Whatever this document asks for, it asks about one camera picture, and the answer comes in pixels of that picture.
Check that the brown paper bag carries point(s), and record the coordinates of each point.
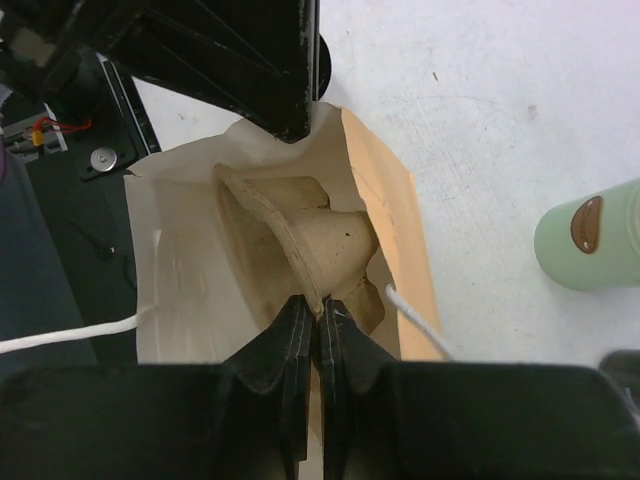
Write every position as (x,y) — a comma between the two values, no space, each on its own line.
(190,306)

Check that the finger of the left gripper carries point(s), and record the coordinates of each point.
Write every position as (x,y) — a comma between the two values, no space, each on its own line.
(258,59)

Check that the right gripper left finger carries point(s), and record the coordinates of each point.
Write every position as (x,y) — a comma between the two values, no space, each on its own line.
(245,418)

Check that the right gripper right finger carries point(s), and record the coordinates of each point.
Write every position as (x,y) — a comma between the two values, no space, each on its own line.
(384,418)

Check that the green straw holder cup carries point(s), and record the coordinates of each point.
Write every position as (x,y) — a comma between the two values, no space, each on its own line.
(592,243)

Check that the single brown pulp carrier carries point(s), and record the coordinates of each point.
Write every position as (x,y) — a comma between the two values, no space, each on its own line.
(284,239)

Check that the black coffee cup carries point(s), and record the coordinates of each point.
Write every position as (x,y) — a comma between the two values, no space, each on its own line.
(623,368)

